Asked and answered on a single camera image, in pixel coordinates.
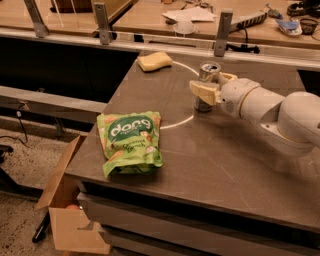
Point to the middle metal bracket post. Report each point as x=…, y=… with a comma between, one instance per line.
x=103, y=23

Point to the green snack chip bag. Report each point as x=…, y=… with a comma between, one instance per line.
x=130, y=142

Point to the grey power strip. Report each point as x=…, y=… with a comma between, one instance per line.
x=240, y=22

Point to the cardboard box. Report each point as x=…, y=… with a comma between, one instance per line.
x=71, y=229

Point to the silver blue redbull can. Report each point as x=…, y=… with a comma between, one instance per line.
x=207, y=86

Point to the metal bracket post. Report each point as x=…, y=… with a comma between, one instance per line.
x=40, y=28
x=103, y=23
x=222, y=33

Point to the orange ball in box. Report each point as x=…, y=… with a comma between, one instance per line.
x=72, y=207

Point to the yellow sponge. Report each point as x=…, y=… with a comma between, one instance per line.
x=154, y=61

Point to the white face mask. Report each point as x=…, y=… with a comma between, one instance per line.
x=185, y=28

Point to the blue white crumpled item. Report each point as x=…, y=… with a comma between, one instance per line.
x=290, y=28

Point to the right metal bracket post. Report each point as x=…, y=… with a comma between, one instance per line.
x=222, y=33

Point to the left metal bracket post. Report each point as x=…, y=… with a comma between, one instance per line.
x=40, y=28

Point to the white paper stack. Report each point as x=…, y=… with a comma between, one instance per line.
x=191, y=14

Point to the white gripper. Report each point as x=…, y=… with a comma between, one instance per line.
x=236, y=95

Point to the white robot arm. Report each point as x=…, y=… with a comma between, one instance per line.
x=290, y=124

